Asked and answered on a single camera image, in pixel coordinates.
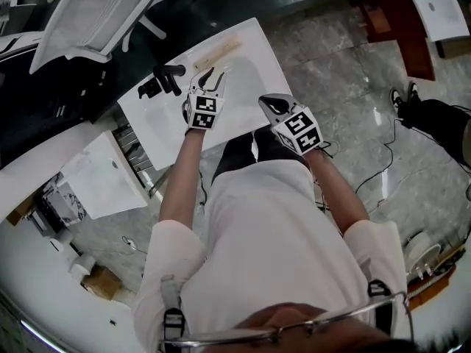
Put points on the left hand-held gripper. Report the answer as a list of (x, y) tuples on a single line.
[(204, 112)]

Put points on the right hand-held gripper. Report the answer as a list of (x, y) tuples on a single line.
[(298, 131)]

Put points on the person's left forearm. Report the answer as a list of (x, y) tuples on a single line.
[(182, 182)]

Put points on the person's right forearm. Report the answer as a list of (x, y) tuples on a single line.
[(338, 193)]

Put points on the white sink counter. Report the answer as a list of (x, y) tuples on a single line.
[(243, 101)]

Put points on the black faucet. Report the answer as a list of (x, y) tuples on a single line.
[(171, 77)]

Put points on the black soap dispenser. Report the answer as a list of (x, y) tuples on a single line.
[(149, 88)]

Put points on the person's dark trousers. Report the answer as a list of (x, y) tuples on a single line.
[(235, 156)]

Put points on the metal rack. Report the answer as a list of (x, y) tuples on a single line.
[(138, 153)]

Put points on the white mesh office chair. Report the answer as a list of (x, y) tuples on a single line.
[(95, 17)]

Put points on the person's white shirt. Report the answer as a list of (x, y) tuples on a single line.
[(272, 241)]

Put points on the small white ceramic basin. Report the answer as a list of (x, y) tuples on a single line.
[(101, 178)]

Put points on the brown wooden cabinet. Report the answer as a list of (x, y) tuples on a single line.
[(408, 31)]

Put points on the black desk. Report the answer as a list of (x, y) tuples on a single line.
[(44, 101)]

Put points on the flat cardboard box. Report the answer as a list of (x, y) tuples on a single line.
[(454, 49)]

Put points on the white basin with black tap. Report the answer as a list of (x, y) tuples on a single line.
[(441, 9)]

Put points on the marble-patterned box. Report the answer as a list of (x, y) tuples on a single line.
[(60, 204)]

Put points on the person's face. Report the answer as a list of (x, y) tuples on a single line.
[(294, 316)]

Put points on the white cylinder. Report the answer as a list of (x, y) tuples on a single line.
[(82, 267), (60, 241)]

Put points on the metal-rimmed eyeglasses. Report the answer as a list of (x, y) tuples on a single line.
[(331, 320)]

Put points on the brown cardboard box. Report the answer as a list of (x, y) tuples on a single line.
[(101, 281)]

